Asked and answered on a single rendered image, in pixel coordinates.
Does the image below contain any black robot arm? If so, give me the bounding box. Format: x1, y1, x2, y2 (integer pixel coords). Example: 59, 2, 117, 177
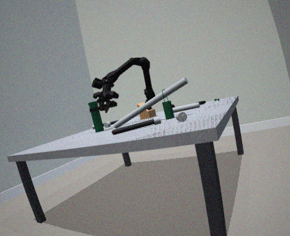
92, 57, 155, 103

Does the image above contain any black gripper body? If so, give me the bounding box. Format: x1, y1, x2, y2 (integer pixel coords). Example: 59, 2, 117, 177
93, 88, 117, 107

